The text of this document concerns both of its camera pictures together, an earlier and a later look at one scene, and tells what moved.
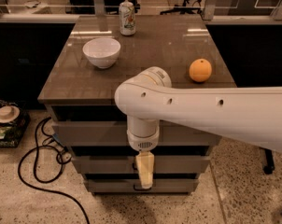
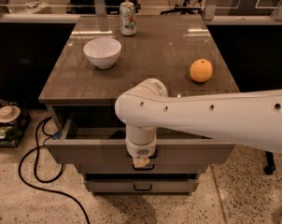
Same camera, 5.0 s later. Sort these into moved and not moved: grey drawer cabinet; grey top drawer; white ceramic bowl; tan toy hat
Moved: grey top drawer
Not moved: tan toy hat; white ceramic bowl; grey drawer cabinet
